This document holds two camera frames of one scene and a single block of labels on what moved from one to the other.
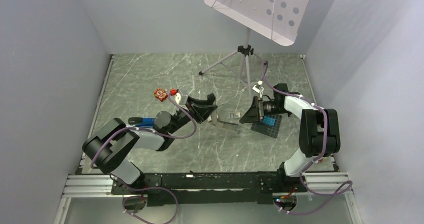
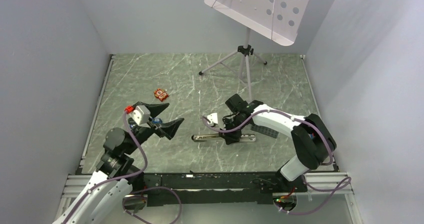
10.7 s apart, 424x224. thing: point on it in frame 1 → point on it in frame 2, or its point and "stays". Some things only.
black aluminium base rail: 210,188 stays
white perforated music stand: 275,11 stays
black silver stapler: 214,118 → 244,137
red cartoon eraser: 160,94 stays
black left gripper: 199,110 → 168,128
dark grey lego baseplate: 266,129 stays
